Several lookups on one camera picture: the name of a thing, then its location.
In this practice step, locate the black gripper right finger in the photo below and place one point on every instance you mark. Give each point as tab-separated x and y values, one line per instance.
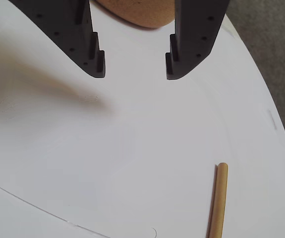
196	32

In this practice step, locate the wooden pen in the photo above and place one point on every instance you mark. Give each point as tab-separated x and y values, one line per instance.
220	198

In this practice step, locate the cork pen holder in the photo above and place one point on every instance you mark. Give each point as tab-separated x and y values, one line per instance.
137	13

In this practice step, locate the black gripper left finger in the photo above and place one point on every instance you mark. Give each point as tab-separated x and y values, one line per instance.
65	27

